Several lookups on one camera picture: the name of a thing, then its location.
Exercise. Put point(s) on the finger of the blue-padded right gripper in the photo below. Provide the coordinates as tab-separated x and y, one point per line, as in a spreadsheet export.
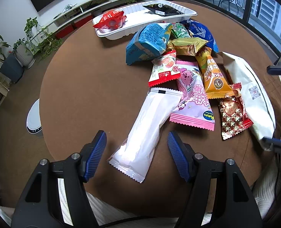
234	203

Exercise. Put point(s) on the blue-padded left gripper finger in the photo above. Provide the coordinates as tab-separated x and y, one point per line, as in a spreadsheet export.
39	204

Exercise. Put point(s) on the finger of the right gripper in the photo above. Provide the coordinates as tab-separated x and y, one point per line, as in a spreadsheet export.
272	144
279	70

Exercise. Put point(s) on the large cream snack bag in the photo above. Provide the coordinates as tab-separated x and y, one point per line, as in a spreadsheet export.
256	101

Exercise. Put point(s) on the red brown patterned packet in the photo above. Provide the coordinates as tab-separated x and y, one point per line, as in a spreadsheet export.
234	118

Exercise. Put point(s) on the orange snack bar packet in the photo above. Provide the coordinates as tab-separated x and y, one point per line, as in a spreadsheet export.
215	84

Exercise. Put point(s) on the dark blue snack bag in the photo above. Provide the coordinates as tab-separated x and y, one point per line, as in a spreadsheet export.
201	31

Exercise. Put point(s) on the pink cartoon snack bag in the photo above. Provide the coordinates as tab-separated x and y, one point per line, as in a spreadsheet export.
194	108

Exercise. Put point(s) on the gold snack packet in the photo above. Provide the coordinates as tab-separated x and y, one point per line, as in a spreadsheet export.
186	46

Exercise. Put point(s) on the long white snack packet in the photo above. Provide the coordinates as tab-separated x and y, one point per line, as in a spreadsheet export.
134	155

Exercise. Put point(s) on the green snack packet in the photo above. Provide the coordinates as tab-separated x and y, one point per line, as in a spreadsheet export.
179	31

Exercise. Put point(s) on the red white peach packet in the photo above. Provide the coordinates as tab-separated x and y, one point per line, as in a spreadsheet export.
164	69

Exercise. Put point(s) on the light blue snack bag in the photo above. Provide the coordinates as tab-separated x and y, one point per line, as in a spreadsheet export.
148	43

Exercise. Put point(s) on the black snack packet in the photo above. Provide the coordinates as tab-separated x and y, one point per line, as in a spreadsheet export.
163	10

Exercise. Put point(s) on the red snack packet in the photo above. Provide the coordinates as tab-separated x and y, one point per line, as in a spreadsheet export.
111	20

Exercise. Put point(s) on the white round stool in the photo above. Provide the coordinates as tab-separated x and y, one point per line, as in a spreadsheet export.
33	122

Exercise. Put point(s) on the dark blue planter left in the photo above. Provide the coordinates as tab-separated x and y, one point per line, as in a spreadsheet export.
12	69

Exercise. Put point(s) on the white planter left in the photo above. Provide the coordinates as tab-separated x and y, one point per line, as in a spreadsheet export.
24	56

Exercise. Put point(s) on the white plastic tray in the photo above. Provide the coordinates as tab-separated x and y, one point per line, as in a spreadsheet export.
138	17

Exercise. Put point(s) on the white tv console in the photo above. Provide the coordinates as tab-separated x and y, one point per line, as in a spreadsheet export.
60	14

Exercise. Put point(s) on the red storage box left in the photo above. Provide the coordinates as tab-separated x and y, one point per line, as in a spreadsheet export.
65	31

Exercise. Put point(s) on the red storage box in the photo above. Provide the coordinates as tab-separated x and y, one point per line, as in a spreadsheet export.
65	31
83	21

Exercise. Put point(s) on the red storage box right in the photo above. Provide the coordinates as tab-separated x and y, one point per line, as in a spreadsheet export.
83	21

